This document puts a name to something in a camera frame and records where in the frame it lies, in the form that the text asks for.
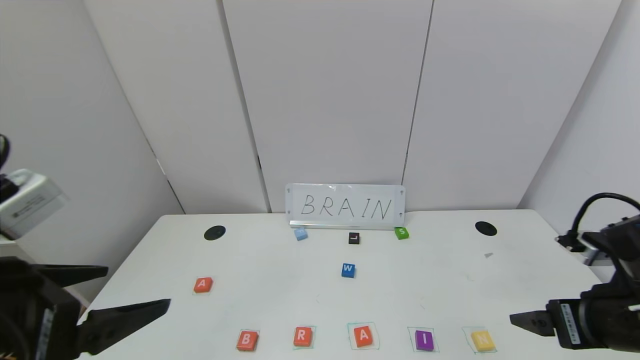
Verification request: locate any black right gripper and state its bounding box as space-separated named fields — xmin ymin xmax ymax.
xmin=509 ymin=290 xmax=640 ymax=353

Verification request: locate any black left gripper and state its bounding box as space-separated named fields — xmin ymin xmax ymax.
xmin=0 ymin=256 xmax=172 ymax=360

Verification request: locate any yellow N letter block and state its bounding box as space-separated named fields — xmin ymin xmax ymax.
xmin=470 ymin=330 xmax=496 ymax=352

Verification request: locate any orange R letter block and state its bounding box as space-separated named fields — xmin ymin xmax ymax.
xmin=293 ymin=326 xmax=314 ymax=348

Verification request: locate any orange B letter block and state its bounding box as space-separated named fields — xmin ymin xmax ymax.
xmin=236 ymin=331 xmax=259 ymax=352

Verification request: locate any white BRAIN sign board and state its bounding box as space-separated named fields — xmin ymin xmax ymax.
xmin=285 ymin=183 xmax=406 ymax=231

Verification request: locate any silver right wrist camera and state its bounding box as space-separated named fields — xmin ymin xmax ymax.
xmin=580 ymin=231 xmax=615 ymax=267

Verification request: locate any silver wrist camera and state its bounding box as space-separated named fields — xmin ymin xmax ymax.
xmin=0 ymin=169 xmax=68 ymax=241
xmin=580 ymin=231 xmax=615 ymax=267

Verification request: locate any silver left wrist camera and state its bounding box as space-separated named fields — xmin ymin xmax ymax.
xmin=0 ymin=169 xmax=68 ymax=241

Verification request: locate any black right camera cable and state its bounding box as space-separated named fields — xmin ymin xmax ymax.
xmin=557 ymin=192 xmax=640 ymax=252

